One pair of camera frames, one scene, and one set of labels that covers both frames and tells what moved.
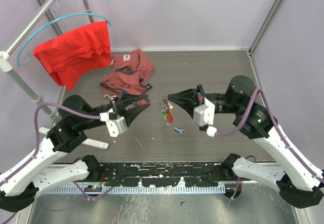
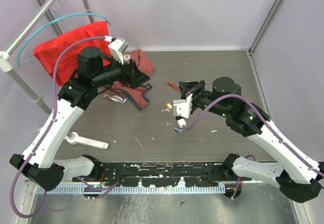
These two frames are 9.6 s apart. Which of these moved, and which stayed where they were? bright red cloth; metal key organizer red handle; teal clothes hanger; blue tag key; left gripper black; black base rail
Moved: left gripper black; metal key organizer red handle
Stayed: black base rail; teal clothes hanger; blue tag key; bright red cloth
